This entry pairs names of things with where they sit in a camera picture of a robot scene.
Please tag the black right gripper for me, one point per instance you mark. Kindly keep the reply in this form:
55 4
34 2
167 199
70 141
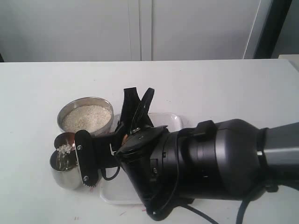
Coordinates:
135 131

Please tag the brown wooden spoon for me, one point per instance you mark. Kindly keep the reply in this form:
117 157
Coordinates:
65 142

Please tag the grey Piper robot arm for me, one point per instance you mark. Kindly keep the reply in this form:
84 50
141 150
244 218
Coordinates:
229 160

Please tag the steel bowl with rice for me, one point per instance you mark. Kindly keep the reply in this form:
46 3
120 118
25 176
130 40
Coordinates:
92 114

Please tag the small steel cup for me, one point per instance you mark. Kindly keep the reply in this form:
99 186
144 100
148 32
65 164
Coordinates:
65 170

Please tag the white rectangular plastic tray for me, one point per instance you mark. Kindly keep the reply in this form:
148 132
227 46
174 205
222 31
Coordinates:
120 191

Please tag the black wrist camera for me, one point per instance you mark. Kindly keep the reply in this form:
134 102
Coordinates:
86 158

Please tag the dark vertical door frame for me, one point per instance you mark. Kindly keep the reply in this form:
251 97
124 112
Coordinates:
272 28

